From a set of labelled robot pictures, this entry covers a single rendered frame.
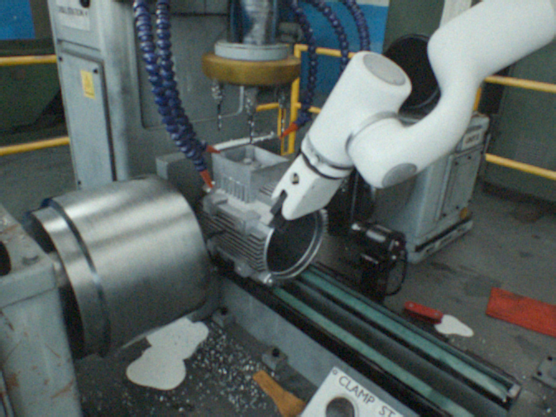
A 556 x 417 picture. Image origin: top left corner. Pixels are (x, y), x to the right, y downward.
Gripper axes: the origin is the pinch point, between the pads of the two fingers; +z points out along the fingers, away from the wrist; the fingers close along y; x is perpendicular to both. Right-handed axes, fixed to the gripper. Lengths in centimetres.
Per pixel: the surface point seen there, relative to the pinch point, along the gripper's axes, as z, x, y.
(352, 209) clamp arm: 2.0, -2.4, 18.0
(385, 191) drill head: 2.7, -1.3, 31.7
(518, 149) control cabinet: 88, 22, 320
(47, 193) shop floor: 239, 197, 44
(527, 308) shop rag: 10, -39, 53
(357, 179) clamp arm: -3.8, 0.7, 18.3
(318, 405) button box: -11.7, -25.9, -22.5
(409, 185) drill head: 3.6, -1.9, 41.3
